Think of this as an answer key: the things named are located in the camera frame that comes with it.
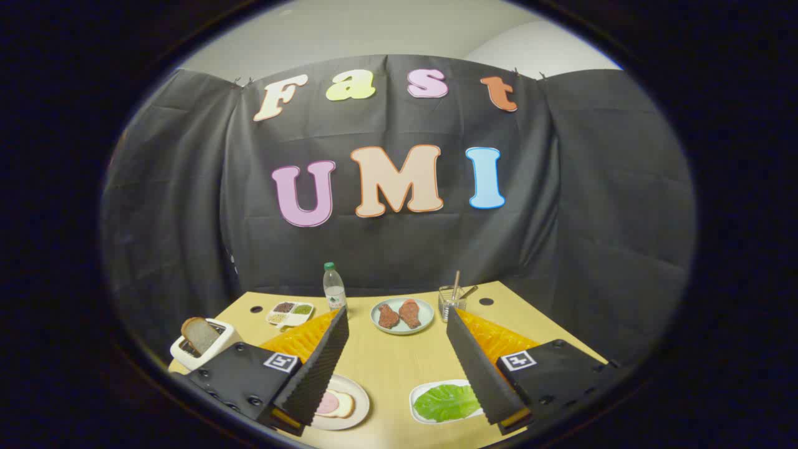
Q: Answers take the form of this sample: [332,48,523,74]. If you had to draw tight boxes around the light green round plate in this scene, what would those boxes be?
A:
[370,297,435,336]

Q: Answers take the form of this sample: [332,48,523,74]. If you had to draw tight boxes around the metal utensil holder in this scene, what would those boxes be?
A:
[438,285,468,322]

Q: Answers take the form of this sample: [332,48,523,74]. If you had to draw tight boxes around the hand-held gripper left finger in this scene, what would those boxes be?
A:
[171,306,351,437]

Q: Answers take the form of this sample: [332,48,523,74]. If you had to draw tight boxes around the white divided dish of beans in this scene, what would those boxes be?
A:
[266,301,315,329]

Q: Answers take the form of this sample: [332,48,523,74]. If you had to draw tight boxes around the toasted bread slice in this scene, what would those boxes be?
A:
[181,316,223,356]

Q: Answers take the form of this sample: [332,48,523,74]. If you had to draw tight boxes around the green lettuce leaf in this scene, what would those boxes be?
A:
[413,384,482,423]

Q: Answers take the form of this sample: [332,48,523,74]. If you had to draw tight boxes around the white toaster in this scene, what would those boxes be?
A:
[170,318,244,372]

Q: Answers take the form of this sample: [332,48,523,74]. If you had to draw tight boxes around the clear plastic water bottle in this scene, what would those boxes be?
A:
[323,262,348,312]

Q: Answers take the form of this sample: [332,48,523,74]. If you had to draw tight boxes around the white square plate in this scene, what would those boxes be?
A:
[409,379,486,425]

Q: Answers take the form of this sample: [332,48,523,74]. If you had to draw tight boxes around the round beige plate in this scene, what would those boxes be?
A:
[310,374,370,431]

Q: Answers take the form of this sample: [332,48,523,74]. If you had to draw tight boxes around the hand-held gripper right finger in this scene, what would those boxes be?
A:
[445,307,627,436]

